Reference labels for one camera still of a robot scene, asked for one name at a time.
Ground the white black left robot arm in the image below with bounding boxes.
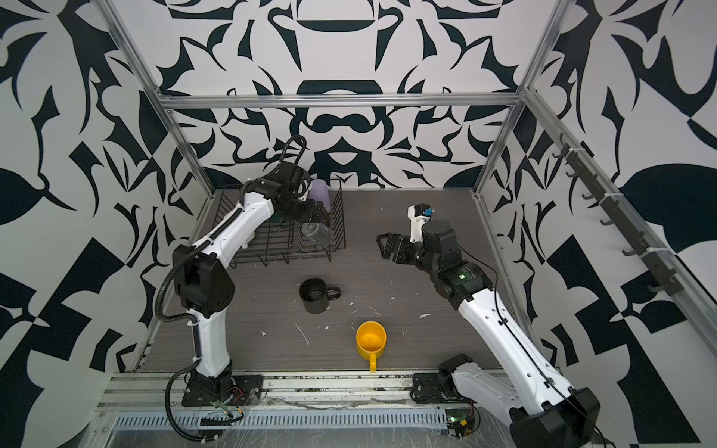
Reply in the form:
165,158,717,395
153,134,333,425

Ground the yellow ceramic mug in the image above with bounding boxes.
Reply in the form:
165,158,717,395
356,321,388,373

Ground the green circuit board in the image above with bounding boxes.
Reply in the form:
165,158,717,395
447,405,482,440

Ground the clear glass cup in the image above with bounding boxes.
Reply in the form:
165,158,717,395
301,222,334,248

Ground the black wire dish rack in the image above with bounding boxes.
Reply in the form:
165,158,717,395
229,178,347,269

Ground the white slotted cable duct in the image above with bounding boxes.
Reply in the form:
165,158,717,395
111,407,452,431

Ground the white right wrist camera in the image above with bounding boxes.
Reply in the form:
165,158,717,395
407,203,434,243

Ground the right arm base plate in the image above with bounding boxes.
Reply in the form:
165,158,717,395
409,371,489,406

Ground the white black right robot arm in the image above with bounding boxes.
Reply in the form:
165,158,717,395
376,220,602,447

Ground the black wall hook rail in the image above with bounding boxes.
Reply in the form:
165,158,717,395
553,134,685,297

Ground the lilac plastic cup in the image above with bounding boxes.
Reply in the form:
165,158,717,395
308,178,332,213

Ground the black ceramic mug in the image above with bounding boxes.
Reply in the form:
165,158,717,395
299,278,342,315

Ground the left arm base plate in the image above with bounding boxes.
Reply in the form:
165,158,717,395
181,374,264,407

